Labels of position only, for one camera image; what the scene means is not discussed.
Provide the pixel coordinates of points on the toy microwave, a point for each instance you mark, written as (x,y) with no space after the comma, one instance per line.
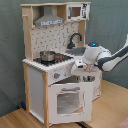
(76,11)

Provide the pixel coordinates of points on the grey toy sink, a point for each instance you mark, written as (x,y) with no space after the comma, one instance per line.
(79,51)

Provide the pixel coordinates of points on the black toy faucet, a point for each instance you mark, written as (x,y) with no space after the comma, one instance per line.
(73,40)

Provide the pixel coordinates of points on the white cabinet door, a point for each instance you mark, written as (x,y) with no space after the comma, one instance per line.
(93,76)

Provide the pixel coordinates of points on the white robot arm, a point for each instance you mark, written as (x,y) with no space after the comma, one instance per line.
(97,55)

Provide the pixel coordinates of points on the wooden toy kitchen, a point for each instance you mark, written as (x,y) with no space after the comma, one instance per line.
(38,74)

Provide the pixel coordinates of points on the left red stove knob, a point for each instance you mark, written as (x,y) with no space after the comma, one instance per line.
(56,75)

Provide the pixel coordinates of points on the silver toy pot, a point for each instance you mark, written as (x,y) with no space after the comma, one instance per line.
(47,55)

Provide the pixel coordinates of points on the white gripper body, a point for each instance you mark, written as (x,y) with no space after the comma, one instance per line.
(80,65)

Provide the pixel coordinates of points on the white oven door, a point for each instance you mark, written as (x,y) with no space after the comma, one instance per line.
(70,102)

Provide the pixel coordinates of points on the grey range hood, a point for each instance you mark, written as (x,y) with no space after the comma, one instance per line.
(48,18)

